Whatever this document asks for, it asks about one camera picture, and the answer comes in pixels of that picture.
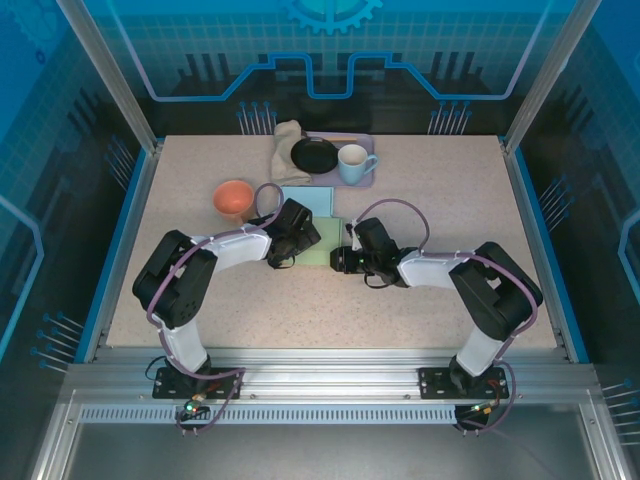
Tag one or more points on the light blue paper box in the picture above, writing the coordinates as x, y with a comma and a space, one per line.
320, 200

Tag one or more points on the light green paper box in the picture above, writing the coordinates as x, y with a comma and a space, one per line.
325, 245

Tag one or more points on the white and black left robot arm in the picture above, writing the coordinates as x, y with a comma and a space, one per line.
175, 285

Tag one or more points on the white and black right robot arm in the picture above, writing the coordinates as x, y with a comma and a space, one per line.
500, 290

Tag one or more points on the beige cloth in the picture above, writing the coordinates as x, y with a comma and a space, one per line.
285, 160

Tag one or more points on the orange cup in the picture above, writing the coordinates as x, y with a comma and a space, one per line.
232, 200

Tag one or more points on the black plate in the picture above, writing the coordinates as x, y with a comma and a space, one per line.
312, 156

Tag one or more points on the light blue mug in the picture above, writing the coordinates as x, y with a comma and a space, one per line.
352, 170

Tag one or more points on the purple tray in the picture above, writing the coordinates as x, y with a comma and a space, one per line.
367, 142

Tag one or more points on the aluminium front beam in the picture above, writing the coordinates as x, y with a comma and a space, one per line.
330, 370

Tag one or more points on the grey metal base panel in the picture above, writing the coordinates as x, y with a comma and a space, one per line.
320, 450

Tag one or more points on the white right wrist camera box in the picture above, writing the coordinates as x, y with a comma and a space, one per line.
355, 236

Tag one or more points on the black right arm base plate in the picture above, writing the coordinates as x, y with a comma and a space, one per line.
432, 382

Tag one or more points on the aluminium side rail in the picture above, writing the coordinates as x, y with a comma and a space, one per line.
129, 240
526, 210

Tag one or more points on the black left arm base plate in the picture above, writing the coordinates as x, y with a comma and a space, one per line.
167, 387

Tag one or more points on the aluminium corner post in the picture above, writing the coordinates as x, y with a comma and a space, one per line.
107, 75
545, 75

